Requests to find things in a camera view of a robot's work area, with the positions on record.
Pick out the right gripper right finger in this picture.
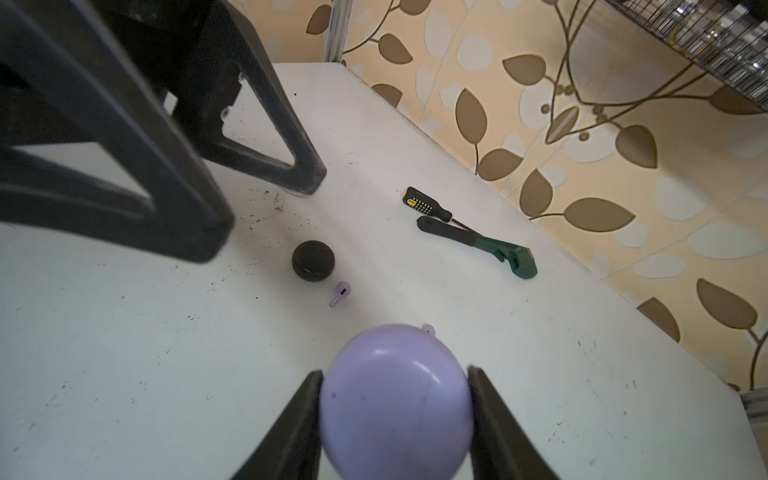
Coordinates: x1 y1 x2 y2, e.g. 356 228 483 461
468 366 558 480

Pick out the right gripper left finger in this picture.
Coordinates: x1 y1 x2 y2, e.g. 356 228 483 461
232 370 323 480

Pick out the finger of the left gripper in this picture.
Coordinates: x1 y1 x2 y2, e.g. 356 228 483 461
1 1 234 263
173 1 327 195

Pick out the purple round charging case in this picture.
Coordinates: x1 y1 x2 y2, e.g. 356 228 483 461
319 324 474 479

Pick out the green pipe wrench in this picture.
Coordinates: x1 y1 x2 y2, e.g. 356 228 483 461
416 216 538 280

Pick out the black yellow screwdriver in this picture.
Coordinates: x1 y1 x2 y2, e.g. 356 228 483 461
402 186 478 234

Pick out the back wire basket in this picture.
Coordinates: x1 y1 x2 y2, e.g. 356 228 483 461
610 1 767 116

